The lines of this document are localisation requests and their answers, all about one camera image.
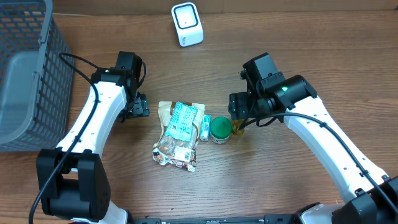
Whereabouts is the yellow juice bottle silver cap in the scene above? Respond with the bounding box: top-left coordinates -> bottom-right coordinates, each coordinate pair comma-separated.
231,119 -> 244,135

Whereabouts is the green lid white jar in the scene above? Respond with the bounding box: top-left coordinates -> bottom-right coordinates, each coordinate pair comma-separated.
210,116 -> 233,144

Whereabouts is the brown white snack packet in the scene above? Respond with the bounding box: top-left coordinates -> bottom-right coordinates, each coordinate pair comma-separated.
152,101 -> 205,172

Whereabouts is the teal white tissue pack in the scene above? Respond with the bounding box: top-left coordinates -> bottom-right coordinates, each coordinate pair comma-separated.
200,114 -> 211,141

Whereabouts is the teal white snack packet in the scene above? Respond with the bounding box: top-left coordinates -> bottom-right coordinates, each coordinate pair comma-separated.
165,101 -> 198,141

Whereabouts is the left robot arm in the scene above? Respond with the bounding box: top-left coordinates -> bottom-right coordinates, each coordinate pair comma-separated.
28,51 -> 150,223

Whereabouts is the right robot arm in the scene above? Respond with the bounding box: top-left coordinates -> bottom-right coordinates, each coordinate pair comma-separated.
228,53 -> 397,224

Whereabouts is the white barcode scanner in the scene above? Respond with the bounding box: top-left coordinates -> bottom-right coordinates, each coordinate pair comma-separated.
171,2 -> 204,47

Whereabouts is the grey plastic mesh basket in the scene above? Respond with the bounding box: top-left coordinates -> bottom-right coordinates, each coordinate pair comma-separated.
1,0 -> 75,152

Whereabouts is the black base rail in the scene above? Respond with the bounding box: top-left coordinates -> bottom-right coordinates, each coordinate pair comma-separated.
74,213 -> 352,224

